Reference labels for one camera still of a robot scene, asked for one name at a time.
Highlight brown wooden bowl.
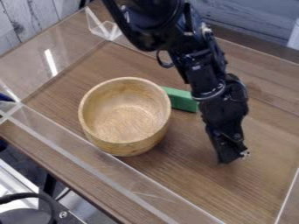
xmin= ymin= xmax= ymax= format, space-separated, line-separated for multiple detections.
xmin=78 ymin=77 xmax=170 ymax=157

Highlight green rectangular block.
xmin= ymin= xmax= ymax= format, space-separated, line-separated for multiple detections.
xmin=162 ymin=87 xmax=198 ymax=113

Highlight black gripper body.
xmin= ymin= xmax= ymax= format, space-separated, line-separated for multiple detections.
xmin=190 ymin=73 xmax=248 ymax=140

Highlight blue object at left edge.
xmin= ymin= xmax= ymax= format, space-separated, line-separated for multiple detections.
xmin=0 ymin=93 xmax=14 ymax=102

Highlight black metal table bracket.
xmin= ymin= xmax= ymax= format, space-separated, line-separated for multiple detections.
xmin=38 ymin=174 xmax=86 ymax=224

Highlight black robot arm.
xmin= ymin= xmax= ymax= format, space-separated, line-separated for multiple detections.
xmin=102 ymin=0 xmax=248 ymax=164

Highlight clear acrylic tray walls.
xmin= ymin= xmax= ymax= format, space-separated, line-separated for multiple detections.
xmin=0 ymin=11 xmax=299 ymax=224

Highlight black cable loop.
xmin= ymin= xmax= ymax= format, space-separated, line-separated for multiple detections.
xmin=0 ymin=192 xmax=57 ymax=224

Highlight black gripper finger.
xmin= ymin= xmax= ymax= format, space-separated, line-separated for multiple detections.
xmin=209 ymin=133 xmax=235 ymax=164
xmin=228 ymin=132 xmax=249 ymax=161

